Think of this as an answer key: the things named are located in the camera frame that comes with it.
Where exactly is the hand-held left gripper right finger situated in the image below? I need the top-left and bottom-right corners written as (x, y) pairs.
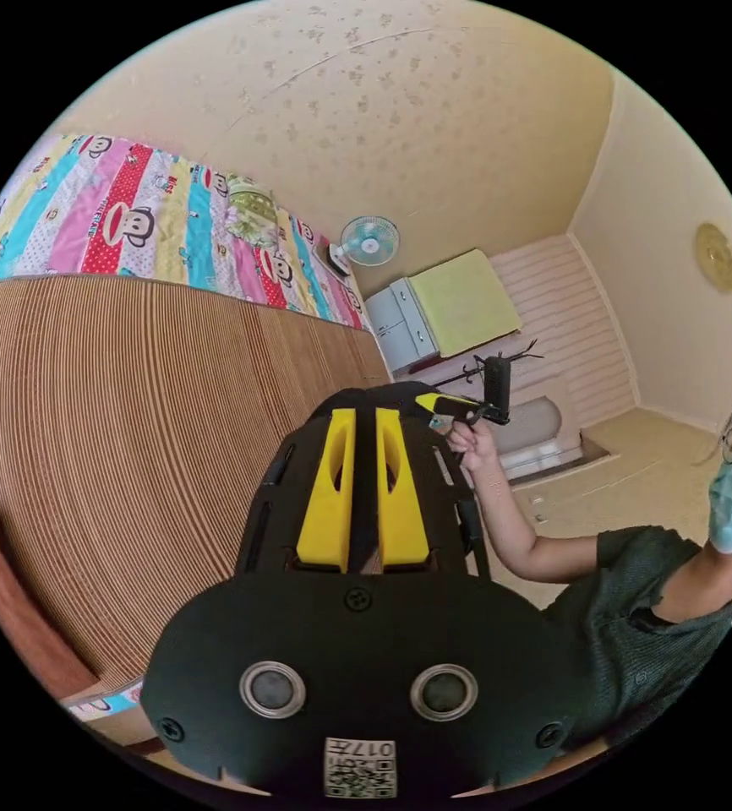
top-left (375, 408), bottom-right (431, 572)

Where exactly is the person's right hand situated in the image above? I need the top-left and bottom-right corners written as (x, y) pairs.
top-left (444, 419), bottom-right (500, 477)

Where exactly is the light grey cupboard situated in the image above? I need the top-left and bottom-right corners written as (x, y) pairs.
top-left (363, 277), bottom-right (441, 376)

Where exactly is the person's body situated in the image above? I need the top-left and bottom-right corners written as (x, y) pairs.
top-left (540, 389), bottom-right (732, 755)

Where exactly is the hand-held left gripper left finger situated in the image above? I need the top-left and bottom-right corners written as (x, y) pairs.
top-left (295, 408), bottom-right (358, 573)

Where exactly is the person's right forearm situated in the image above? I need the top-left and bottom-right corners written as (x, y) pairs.
top-left (464, 465), bottom-right (602, 584)

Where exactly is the white and teal fan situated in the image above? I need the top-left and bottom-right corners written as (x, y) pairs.
top-left (327, 215), bottom-right (401, 277)

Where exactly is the yellow-green curtain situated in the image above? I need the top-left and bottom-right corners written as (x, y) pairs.
top-left (406, 248), bottom-right (524, 360)

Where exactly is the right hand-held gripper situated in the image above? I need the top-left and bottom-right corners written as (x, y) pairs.
top-left (414, 392), bottom-right (511, 467)

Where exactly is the round golden ceiling lamp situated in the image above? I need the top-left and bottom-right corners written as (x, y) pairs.
top-left (694, 221), bottom-right (732, 295)

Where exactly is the black coat rack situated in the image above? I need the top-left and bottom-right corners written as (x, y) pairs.
top-left (426, 337), bottom-right (546, 395)

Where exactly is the bed with mat and quilt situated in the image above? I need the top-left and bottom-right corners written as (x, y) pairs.
top-left (0, 129), bottom-right (400, 755)

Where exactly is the green floral pillow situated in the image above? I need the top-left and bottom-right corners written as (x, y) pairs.
top-left (222, 173), bottom-right (282, 249)

